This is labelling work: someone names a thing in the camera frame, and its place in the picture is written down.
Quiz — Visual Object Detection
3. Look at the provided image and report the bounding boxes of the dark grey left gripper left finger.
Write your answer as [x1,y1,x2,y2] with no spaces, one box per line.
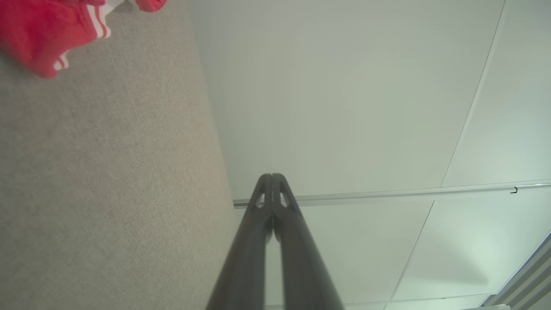
[206,174,273,310]

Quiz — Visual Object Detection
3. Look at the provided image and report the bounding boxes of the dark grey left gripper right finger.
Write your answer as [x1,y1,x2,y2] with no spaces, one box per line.
[272,174,345,310]

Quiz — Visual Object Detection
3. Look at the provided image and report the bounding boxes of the red shorts with white stripe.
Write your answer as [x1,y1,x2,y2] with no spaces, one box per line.
[136,0,167,12]

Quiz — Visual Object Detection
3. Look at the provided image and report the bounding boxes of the red shirt with white sleeves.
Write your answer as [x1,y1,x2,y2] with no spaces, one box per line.
[0,0,126,79]

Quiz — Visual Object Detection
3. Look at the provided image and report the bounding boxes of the grey fabric sofa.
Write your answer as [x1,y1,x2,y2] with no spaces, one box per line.
[0,0,242,310]

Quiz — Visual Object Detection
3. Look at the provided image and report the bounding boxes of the grey metal wall rail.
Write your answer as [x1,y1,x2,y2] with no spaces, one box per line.
[232,181,551,209]

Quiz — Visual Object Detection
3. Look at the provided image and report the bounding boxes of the grey metal frame post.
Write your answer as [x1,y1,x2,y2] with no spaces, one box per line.
[480,232,551,310]

